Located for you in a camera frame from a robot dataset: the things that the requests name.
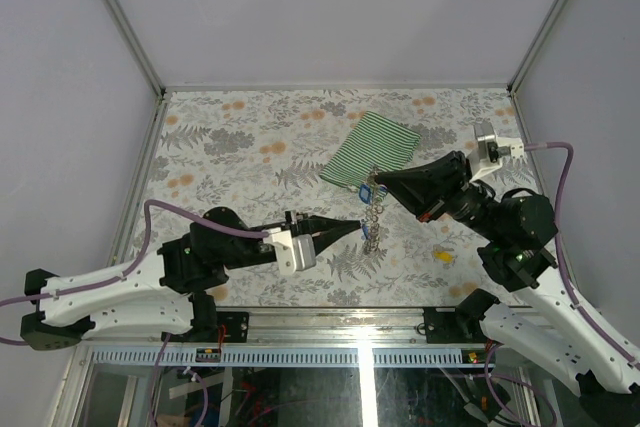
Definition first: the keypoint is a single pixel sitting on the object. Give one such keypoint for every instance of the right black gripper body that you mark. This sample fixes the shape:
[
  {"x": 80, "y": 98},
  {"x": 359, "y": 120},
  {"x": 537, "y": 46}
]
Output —
[{"x": 453, "y": 192}]

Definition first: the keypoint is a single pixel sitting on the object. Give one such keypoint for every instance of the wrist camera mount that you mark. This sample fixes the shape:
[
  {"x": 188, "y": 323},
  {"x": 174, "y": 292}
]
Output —
[
  {"x": 294, "y": 253},
  {"x": 490, "y": 151}
]

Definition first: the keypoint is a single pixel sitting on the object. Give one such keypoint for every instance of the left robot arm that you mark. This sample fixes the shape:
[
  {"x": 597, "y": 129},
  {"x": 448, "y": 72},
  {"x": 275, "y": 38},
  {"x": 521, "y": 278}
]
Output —
[{"x": 165, "y": 294}]

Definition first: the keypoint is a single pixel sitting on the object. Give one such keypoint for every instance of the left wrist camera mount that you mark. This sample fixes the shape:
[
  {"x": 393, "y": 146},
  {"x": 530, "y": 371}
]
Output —
[{"x": 294, "y": 253}]

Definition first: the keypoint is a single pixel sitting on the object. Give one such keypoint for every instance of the green striped cloth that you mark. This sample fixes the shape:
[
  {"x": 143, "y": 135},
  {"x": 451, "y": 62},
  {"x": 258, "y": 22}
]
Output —
[{"x": 374, "y": 143}]

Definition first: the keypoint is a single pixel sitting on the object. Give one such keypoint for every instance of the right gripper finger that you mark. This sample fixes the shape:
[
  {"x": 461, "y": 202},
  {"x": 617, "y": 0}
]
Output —
[
  {"x": 436, "y": 174},
  {"x": 423, "y": 196}
]

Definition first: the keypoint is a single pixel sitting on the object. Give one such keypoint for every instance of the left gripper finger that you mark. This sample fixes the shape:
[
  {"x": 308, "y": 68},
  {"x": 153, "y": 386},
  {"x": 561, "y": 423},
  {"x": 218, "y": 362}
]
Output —
[
  {"x": 323, "y": 225},
  {"x": 324, "y": 239}
]

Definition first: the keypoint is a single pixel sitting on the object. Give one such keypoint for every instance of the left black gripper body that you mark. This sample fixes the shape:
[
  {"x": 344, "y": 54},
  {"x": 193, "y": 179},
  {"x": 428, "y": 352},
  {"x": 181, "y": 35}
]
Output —
[{"x": 302, "y": 227}]

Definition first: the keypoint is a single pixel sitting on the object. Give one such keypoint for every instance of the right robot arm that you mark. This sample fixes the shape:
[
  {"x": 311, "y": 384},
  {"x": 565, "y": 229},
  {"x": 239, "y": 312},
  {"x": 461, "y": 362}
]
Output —
[{"x": 518, "y": 229}]

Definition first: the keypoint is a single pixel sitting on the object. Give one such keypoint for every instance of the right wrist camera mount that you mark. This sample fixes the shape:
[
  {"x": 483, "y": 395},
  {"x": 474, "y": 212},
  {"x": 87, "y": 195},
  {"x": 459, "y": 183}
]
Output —
[{"x": 490, "y": 151}]

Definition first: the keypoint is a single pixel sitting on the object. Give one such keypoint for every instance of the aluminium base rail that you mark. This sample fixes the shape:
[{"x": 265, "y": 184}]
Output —
[{"x": 290, "y": 337}]

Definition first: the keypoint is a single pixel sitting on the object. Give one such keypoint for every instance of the yellow key tag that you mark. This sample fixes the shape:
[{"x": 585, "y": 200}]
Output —
[{"x": 446, "y": 256}]

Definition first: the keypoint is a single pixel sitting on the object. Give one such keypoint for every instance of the key with blue tag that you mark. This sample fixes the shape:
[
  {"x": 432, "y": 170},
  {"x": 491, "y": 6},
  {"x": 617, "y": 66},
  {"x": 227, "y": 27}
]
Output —
[{"x": 365, "y": 193}]

